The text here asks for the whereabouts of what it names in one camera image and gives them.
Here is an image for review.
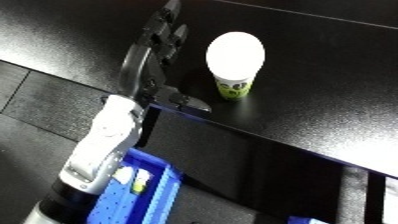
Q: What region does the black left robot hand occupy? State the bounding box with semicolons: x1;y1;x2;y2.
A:
115;0;214;114

